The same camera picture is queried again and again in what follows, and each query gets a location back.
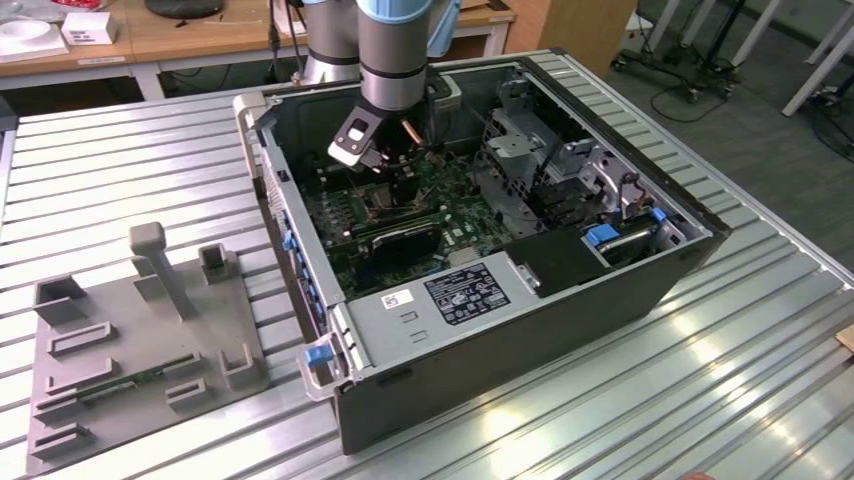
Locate blue disk carrier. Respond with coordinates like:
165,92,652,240
578,224,619,250

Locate silver drive cage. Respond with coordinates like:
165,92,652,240
473,74,606,229

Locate white table leg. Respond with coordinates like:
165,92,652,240
730,0,783,67
779,19,854,119

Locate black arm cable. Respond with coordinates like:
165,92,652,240
265,0,285,86

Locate CPU socket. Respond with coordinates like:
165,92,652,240
356,179,423,224

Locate black wheeled stand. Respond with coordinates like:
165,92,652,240
610,0,743,104

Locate black round base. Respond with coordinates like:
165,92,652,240
144,0,225,18

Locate black graphics card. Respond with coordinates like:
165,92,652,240
368,221,443,267

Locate dark wrist camera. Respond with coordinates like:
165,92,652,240
425,74,463,105

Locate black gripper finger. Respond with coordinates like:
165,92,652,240
388,168,424,210

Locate silver drive bracket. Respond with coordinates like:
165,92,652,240
556,139,655,224

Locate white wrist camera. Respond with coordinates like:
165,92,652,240
325,107,389,169

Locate green motherboard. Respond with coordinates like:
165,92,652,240
296,149,541,296

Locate grey parts rack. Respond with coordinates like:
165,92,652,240
24,221,272,476

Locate grey power supply unit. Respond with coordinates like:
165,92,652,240
331,251,543,370

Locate metal socket cover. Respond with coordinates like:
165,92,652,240
417,151,452,210

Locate white cardboard box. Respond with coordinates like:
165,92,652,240
58,12,120,46

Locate black PC case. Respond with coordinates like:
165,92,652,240
231,48,734,456

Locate wooden desk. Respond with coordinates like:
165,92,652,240
0,0,519,104

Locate wooden cabinet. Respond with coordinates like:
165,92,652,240
512,0,639,81

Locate black plastic shroud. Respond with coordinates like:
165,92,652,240
503,232,615,300

